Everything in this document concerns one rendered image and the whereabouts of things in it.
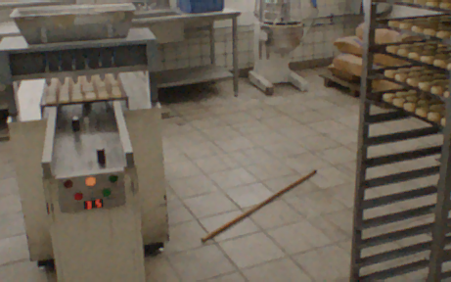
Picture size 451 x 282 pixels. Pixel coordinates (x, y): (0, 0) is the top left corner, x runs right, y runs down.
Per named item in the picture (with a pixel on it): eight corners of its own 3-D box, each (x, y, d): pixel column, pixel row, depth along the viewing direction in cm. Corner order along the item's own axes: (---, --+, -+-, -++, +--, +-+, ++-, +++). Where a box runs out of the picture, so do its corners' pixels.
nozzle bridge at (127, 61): (13, 103, 289) (3, 37, 277) (153, 90, 305) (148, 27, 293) (6, 122, 258) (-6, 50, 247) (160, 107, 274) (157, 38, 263)
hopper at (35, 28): (20, 36, 277) (16, 8, 273) (132, 29, 290) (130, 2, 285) (14, 47, 251) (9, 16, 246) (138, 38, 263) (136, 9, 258)
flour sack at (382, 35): (350, 38, 588) (351, 23, 583) (380, 34, 608) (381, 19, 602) (403, 50, 529) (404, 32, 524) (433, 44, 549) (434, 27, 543)
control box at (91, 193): (61, 209, 206) (56, 174, 201) (126, 200, 211) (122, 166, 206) (60, 213, 202) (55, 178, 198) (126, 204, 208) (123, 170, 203)
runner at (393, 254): (358, 268, 231) (358, 262, 230) (354, 264, 234) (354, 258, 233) (478, 236, 252) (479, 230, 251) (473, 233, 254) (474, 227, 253)
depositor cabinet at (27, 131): (44, 177, 404) (27, 64, 376) (143, 165, 419) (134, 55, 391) (32, 276, 287) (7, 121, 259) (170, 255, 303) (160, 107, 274)
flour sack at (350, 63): (329, 68, 595) (329, 52, 589) (359, 63, 613) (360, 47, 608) (376, 82, 535) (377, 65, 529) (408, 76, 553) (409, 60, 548)
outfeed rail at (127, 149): (102, 58, 387) (101, 48, 384) (106, 57, 387) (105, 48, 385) (126, 169, 203) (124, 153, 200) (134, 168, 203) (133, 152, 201)
